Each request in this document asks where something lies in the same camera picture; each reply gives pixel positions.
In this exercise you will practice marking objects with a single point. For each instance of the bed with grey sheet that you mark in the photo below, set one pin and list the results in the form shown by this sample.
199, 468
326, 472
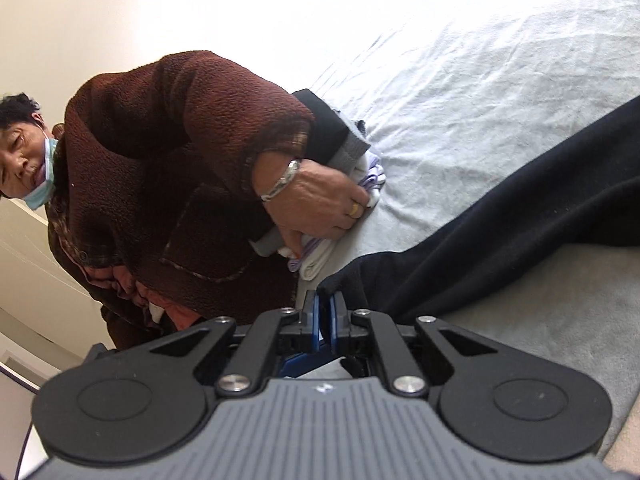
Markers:
475, 85

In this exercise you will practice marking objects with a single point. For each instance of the stack of folded clothes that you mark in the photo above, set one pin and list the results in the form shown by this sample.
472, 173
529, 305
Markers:
330, 125

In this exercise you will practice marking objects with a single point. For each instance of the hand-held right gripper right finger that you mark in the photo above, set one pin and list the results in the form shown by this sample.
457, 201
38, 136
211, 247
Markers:
334, 322

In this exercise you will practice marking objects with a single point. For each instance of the black garment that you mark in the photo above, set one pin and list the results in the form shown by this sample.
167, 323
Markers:
500, 220

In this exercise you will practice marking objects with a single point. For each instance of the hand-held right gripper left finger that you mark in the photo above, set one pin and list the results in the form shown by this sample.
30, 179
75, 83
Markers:
312, 321

